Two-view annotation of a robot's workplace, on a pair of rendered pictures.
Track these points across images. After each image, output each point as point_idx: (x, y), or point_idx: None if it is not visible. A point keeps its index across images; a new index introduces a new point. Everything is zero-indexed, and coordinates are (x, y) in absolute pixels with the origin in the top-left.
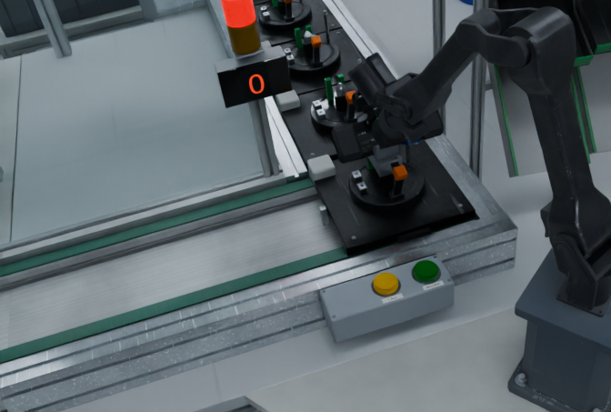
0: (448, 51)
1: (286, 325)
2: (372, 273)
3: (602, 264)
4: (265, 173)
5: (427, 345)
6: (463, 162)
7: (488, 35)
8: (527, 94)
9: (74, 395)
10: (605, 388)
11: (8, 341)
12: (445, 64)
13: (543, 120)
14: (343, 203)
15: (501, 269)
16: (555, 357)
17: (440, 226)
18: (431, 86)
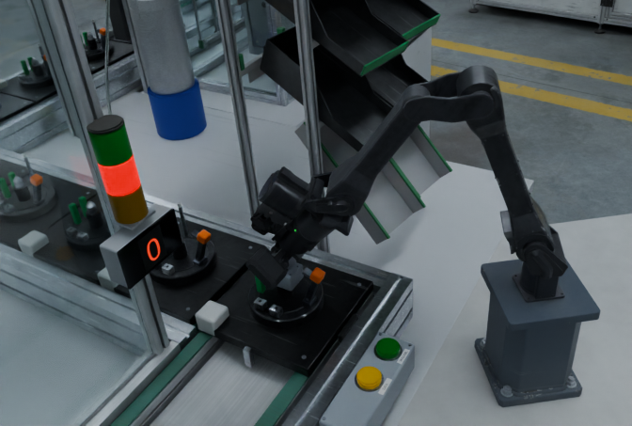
0: (392, 131)
1: None
2: (347, 377)
3: (558, 253)
4: (158, 349)
5: (415, 414)
6: (323, 252)
7: (452, 98)
8: (482, 139)
9: None
10: (573, 355)
11: None
12: (389, 144)
13: (499, 155)
14: (262, 334)
15: (407, 323)
16: (541, 351)
17: (357, 309)
18: (371, 171)
